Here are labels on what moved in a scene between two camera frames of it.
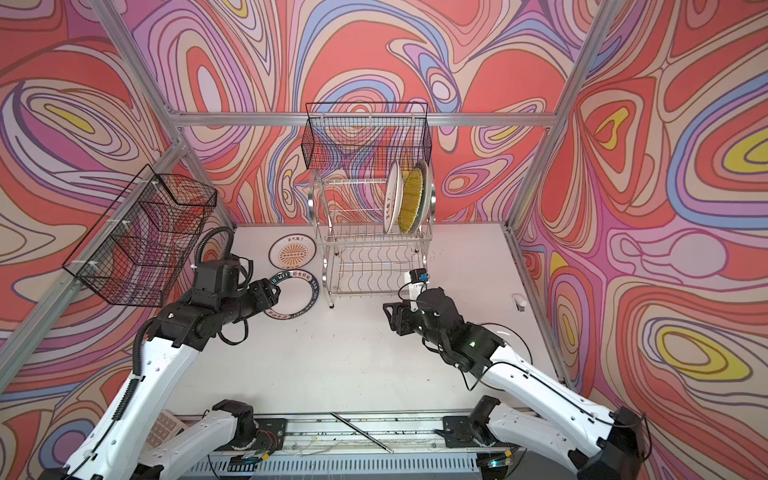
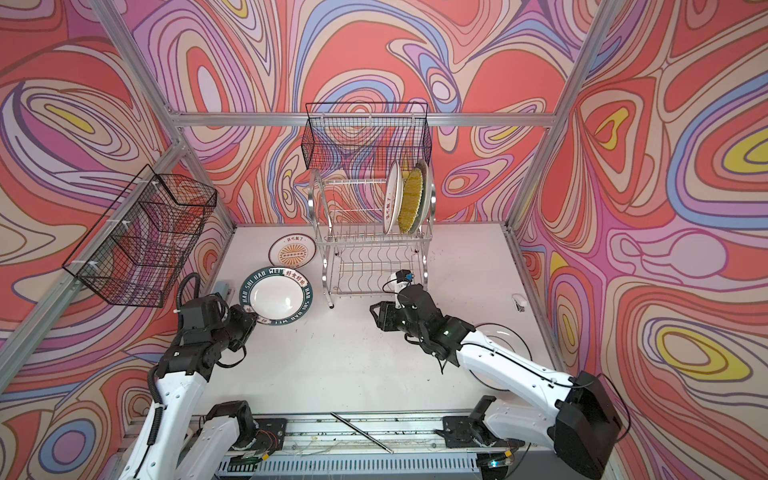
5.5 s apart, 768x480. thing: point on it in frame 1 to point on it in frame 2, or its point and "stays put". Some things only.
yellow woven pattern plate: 411,199 stays put
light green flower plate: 426,197 stays put
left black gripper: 263,293 to 246,320
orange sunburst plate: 393,200 stays put
